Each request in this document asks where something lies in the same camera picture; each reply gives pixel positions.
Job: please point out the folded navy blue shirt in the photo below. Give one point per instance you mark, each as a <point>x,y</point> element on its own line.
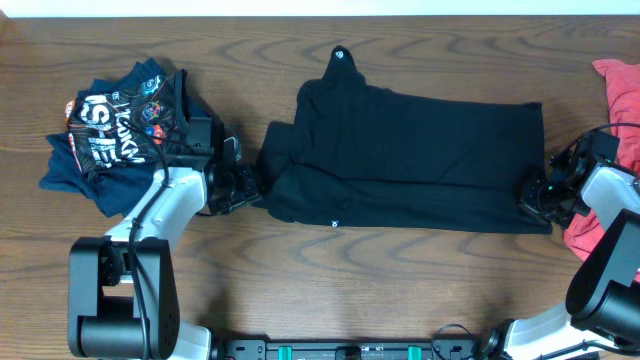
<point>115,191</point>

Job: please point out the plain black t-shirt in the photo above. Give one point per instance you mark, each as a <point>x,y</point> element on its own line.
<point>357,155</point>

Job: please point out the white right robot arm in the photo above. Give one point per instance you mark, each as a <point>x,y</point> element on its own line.
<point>601,310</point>

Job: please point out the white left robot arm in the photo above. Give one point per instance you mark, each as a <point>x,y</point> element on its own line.
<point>122,297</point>

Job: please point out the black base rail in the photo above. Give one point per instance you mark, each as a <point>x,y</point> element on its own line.
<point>452,341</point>

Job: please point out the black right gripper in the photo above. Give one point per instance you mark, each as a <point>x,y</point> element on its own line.
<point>529,200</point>

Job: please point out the red cloth garment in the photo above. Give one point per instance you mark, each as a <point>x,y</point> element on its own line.
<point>622,91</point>

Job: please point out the black graphic print shirt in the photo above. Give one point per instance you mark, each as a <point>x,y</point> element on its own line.
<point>125,127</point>

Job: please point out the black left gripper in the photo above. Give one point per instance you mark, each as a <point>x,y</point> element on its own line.
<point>251,189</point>

